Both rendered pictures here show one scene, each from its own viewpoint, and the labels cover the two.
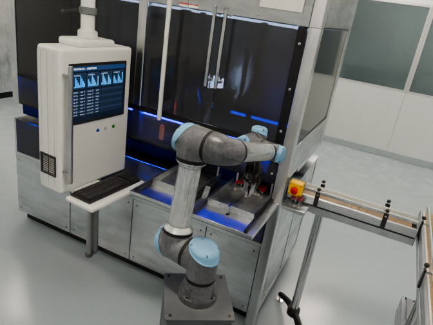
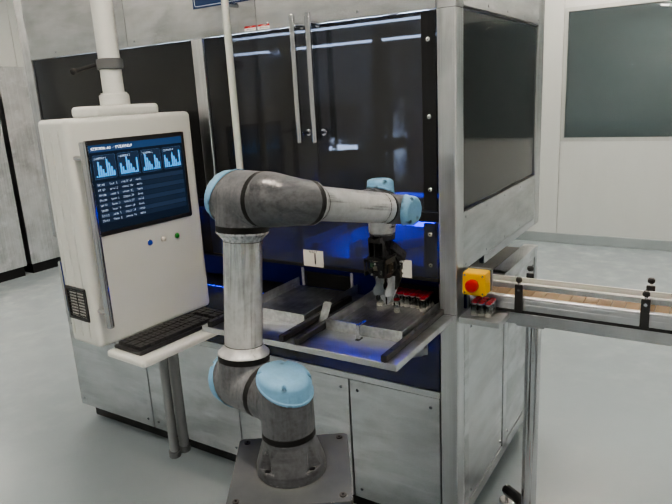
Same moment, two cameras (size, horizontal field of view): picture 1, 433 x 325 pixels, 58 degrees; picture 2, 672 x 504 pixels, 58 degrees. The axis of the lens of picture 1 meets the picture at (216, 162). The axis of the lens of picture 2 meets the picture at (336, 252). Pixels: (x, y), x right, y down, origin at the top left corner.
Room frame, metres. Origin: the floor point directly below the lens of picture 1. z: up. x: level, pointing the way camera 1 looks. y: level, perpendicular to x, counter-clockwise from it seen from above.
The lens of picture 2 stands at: (0.08, -0.33, 1.58)
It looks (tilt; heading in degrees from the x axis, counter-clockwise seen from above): 14 degrees down; 10
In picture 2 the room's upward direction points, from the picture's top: 3 degrees counter-clockwise
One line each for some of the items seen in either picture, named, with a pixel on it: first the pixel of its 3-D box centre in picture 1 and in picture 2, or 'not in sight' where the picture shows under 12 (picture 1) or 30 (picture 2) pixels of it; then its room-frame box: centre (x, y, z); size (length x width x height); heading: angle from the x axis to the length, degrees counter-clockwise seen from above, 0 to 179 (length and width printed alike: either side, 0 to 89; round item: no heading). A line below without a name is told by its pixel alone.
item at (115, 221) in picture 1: (163, 189); (292, 338); (2.78, 0.38, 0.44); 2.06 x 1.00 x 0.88; 67
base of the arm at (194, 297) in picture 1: (199, 284); (290, 447); (1.22, -0.01, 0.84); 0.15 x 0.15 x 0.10
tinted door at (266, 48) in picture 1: (254, 80); (374, 116); (2.05, -0.13, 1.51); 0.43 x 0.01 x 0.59; 67
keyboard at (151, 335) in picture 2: (107, 186); (175, 328); (1.96, 0.58, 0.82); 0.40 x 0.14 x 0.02; 153
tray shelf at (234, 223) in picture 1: (208, 196); (332, 319); (1.92, 0.02, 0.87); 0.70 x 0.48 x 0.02; 67
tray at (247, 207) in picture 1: (242, 196); (388, 312); (1.92, -0.17, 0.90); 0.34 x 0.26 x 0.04; 157
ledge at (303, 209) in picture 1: (296, 206); (485, 315); (1.96, -0.47, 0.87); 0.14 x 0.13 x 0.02; 157
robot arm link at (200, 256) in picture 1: (201, 258); (283, 397); (1.23, 0.00, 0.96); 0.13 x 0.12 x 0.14; 58
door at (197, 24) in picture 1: (179, 63); (261, 120); (2.22, 0.29, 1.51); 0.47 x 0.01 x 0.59; 67
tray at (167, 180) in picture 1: (188, 178); (301, 298); (2.05, 0.15, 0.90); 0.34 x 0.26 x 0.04; 157
